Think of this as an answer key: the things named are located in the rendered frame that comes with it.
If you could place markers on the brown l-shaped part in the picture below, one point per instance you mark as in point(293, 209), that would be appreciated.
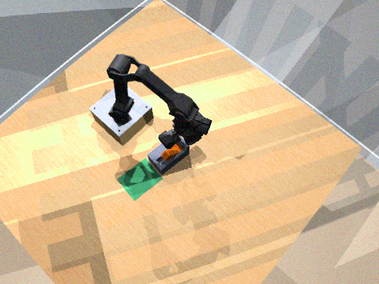
point(168, 154)

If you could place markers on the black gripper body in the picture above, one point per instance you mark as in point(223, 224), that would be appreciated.
point(169, 140)

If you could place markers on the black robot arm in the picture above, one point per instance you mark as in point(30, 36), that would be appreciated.
point(181, 106)

